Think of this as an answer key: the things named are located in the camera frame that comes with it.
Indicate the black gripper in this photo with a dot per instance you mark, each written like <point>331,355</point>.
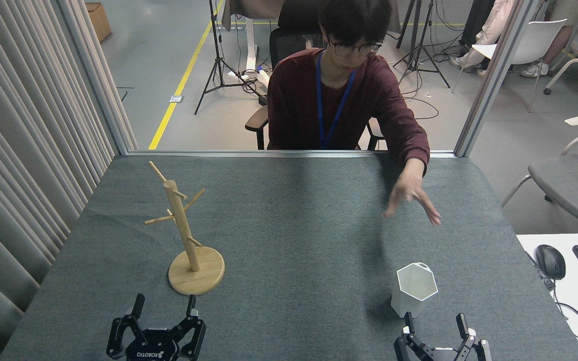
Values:
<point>153,346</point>
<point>442,355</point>

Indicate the white hexagonal cup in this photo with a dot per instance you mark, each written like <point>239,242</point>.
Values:
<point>412,301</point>

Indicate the wooden cup rack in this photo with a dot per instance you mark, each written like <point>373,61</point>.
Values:
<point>196,278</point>

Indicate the person's left hand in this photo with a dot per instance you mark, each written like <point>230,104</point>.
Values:
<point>409,185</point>

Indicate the black computer mouse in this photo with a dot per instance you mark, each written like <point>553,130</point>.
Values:
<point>551,261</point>

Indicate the grey cushioned chair with armrest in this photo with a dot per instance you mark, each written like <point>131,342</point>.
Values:
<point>575,185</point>

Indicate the metal floor outlet plate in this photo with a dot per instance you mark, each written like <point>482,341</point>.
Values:
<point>176,99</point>

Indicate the beige pleated curtain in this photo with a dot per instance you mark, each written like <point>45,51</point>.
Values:
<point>18,150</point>

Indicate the white power strip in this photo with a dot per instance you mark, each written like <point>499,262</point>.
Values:
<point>264,76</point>

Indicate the black tripod stand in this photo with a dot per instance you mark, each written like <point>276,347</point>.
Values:
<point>217,50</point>
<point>422,45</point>

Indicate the white standing desk leg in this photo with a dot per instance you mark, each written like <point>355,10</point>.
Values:
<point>250,45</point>

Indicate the black-framed glasses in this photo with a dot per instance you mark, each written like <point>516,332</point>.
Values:
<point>354,49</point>

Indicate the black office chair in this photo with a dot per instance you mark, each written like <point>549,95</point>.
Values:
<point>289,40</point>

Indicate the cardboard box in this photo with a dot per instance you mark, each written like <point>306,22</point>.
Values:
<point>99,20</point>

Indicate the white plastic chair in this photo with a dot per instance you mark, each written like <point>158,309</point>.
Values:
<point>540,42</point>

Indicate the seated background person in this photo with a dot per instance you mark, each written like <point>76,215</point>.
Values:
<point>492,27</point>
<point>560,40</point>

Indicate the silver table edge rail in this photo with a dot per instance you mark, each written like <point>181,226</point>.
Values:
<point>219,153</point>

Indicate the silver frame post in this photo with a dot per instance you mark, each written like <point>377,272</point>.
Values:
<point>93,75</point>
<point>494,75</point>

